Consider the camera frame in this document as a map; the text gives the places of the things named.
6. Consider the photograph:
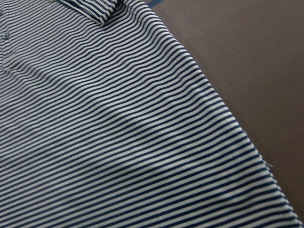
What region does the navy white striped polo shirt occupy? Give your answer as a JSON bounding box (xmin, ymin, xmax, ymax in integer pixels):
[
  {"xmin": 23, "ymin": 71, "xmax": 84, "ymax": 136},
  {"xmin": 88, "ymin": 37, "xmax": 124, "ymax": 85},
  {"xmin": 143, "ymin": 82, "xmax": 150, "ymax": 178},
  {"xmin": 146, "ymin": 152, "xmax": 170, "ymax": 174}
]
[{"xmin": 0, "ymin": 0, "xmax": 303, "ymax": 228}]

